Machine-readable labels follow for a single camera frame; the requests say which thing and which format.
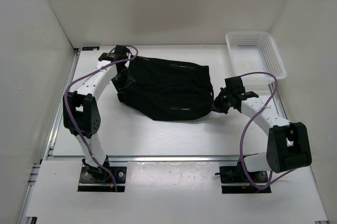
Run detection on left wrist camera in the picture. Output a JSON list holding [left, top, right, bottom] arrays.
[[98, 45, 131, 62]]

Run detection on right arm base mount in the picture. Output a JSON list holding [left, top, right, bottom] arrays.
[[214, 166, 271, 195]]

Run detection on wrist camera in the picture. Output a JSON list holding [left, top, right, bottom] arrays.
[[98, 45, 131, 62], [225, 76, 245, 95]]

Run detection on white plastic basket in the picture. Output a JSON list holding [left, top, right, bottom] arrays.
[[225, 31, 286, 87]]

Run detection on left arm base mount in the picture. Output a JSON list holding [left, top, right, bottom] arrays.
[[77, 158, 127, 192]]

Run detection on blue label sticker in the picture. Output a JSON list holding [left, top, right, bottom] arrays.
[[82, 46, 100, 51]]

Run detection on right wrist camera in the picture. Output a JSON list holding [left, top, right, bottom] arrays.
[[225, 76, 245, 95]]

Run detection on black shorts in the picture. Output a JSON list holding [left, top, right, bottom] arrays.
[[117, 56, 214, 121]]

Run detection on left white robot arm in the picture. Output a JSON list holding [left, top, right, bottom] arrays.
[[63, 45, 138, 182]]

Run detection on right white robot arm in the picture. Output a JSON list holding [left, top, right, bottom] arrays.
[[213, 88, 312, 182]]

